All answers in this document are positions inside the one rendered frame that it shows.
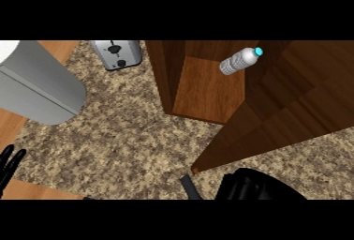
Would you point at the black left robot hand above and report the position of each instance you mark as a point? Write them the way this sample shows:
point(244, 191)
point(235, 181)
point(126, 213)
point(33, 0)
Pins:
point(8, 165)

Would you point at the grey rounded appliance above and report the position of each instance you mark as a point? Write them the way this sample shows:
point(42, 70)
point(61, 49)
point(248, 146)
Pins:
point(37, 84)

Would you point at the clear plastic water bottle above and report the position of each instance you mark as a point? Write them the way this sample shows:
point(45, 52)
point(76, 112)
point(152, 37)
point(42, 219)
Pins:
point(239, 61)

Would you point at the brown wooden cabinet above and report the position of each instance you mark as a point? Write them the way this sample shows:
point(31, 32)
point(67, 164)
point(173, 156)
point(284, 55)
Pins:
point(203, 84)

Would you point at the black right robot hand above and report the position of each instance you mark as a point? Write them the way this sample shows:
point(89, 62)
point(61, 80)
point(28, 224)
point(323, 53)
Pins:
point(251, 186)

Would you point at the silver toaster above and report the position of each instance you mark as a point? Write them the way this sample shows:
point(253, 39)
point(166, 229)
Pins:
point(117, 54)

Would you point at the brown wooden cabinet door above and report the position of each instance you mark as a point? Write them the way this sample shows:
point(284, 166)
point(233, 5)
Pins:
point(281, 103)

